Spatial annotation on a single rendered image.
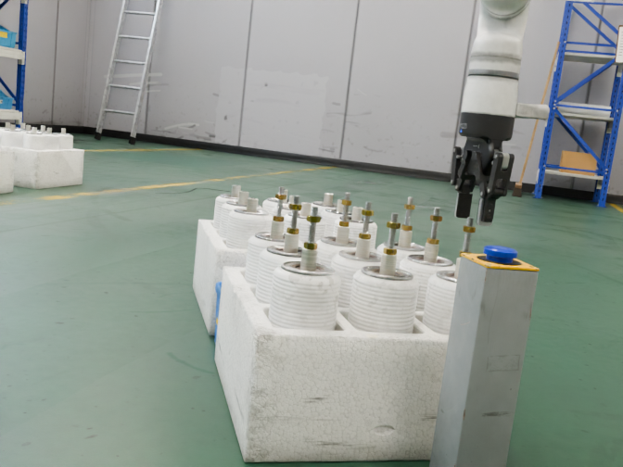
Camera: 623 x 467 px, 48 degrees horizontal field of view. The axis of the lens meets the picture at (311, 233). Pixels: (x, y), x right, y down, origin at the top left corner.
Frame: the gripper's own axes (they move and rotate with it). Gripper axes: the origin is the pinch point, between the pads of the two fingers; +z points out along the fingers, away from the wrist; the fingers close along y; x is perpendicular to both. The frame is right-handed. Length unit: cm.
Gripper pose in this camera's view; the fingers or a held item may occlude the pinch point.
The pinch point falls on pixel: (473, 212)
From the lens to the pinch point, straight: 104.0
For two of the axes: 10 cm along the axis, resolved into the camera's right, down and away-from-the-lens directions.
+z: -1.0, 9.8, 1.6
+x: 9.6, 0.6, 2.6
